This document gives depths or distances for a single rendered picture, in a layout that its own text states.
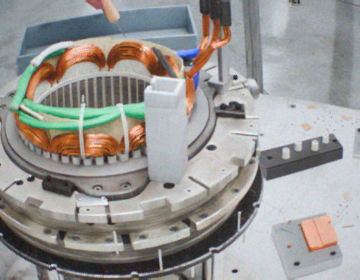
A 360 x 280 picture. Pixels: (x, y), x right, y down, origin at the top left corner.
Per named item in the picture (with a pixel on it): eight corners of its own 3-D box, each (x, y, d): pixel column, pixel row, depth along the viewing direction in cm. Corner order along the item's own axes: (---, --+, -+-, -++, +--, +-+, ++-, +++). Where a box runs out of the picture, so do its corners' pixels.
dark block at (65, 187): (47, 182, 87) (45, 171, 86) (76, 190, 86) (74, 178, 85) (42, 189, 85) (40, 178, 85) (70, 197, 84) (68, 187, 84)
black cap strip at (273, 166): (342, 158, 144) (343, 147, 143) (266, 181, 140) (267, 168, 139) (332, 143, 148) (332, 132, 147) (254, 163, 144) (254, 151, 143)
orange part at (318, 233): (337, 244, 122) (338, 239, 122) (309, 252, 122) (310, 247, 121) (327, 219, 128) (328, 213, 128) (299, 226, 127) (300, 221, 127)
